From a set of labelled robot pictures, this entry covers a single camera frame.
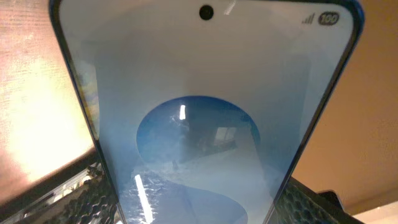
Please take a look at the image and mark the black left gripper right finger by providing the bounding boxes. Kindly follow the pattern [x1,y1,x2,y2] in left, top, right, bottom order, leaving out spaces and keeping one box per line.
[268,177,363,224]

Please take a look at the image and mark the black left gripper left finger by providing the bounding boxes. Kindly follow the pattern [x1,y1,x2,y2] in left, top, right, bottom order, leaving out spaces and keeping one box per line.
[1,151,124,223]

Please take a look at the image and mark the blue Galaxy smartphone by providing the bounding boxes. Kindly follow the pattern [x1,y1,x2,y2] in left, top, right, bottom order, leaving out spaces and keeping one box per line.
[49,0,364,223]

